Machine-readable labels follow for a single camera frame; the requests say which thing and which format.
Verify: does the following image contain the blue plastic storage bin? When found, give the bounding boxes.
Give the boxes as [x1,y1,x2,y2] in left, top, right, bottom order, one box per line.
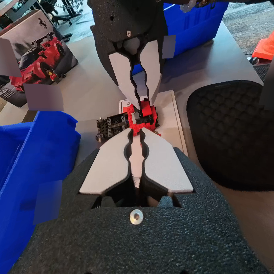
[163,0,229,58]
[0,110,82,273]

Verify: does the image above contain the orange plastic object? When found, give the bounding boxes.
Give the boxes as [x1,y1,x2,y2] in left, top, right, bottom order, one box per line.
[251,30,274,62]

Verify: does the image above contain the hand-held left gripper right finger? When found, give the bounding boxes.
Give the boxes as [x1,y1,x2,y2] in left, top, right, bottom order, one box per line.
[140,128,194,203]

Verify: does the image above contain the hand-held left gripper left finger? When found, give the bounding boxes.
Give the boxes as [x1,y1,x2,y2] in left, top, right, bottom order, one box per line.
[79,128,136,207]

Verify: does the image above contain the lego set box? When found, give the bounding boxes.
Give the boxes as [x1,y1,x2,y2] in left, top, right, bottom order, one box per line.
[0,10,79,108]

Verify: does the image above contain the black mesh office chair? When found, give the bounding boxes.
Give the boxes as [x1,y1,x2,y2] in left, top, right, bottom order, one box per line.
[253,64,270,83]

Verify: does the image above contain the black swivel chair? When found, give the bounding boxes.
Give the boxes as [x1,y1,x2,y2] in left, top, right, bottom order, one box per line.
[41,0,73,26]

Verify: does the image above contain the lego instruction booklet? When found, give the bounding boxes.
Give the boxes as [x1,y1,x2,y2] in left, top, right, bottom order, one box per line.
[118,90,189,178]

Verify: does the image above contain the red and black lego car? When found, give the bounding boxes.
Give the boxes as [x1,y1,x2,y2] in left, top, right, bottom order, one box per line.
[96,99,160,142]

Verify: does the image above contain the black dimpled cushion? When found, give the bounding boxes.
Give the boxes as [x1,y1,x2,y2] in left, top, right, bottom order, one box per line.
[186,80,274,192]

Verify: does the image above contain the beaded bracelet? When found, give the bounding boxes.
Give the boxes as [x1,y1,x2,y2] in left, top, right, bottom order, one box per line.
[179,0,214,13]

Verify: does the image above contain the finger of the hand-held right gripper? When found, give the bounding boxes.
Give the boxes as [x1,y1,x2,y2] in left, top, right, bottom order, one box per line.
[108,52,142,109]
[139,39,161,106]

